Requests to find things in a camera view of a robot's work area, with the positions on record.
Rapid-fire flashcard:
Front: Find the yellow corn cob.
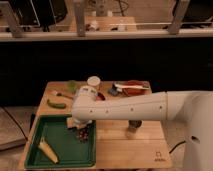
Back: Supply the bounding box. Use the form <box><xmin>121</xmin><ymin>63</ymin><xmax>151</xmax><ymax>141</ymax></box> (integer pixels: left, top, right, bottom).
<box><xmin>38</xmin><ymin>138</ymin><xmax>59</xmax><ymax>163</ymax></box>

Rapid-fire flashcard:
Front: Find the black cable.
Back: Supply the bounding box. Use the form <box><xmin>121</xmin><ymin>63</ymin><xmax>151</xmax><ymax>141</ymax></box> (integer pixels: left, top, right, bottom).
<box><xmin>168</xmin><ymin>140</ymin><xmax>186</xmax><ymax>155</ymax></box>

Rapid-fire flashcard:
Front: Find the red plate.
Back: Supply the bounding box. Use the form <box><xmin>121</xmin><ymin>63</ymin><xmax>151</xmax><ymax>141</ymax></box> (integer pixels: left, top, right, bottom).
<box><xmin>123</xmin><ymin>80</ymin><xmax>149</xmax><ymax>96</ymax></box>

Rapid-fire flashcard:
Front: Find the green cucumber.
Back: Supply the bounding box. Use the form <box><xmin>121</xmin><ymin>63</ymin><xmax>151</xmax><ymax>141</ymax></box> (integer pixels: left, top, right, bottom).
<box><xmin>47</xmin><ymin>99</ymin><xmax>66</xmax><ymax>109</ymax></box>

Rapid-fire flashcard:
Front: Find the white cup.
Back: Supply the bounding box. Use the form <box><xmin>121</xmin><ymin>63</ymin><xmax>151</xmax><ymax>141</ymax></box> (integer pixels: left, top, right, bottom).
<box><xmin>87</xmin><ymin>76</ymin><xmax>101</xmax><ymax>90</ymax></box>

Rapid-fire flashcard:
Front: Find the dark bowl with orange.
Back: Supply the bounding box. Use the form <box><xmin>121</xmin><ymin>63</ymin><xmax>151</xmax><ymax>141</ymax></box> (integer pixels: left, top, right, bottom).
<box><xmin>97</xmin><ymin>92</ymin><xmax>106</xmax><ymax>101</ymax></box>

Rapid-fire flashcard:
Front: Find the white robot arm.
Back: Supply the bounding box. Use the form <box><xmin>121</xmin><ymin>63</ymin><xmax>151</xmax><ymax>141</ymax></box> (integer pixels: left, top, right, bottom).
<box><xmin>71</xmin><ymin>86</ymin><xmax>213</xmax><ymax>171</ymax></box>

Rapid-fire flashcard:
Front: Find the dark grape cluster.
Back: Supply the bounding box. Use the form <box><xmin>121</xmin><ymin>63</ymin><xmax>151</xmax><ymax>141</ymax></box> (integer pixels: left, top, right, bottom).
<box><xmin>77</xmin><ymin>127</ymin><xmax>89</xmax><ymax>142</ymax></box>

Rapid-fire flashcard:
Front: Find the green cup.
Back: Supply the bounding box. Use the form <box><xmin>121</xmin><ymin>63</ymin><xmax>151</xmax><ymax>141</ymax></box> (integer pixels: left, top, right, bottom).
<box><xmin>67</xmin><ymin>80</ymin><xmax>77</xmax><ymax>93</ymax></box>

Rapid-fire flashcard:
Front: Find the green plastic tray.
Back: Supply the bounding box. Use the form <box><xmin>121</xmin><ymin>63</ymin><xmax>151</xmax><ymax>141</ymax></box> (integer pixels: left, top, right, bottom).
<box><xmin>25</xmin><ymin>115</ymin><xmax>96</xmax><ymax>170</ymax></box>

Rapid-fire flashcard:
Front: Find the white spoon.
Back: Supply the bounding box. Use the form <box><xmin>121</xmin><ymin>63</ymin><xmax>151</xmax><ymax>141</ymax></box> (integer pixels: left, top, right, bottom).
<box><xmin>114</xmin><ymin>83</ymin><xmax>149</xmax><ymax>90</ymax></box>

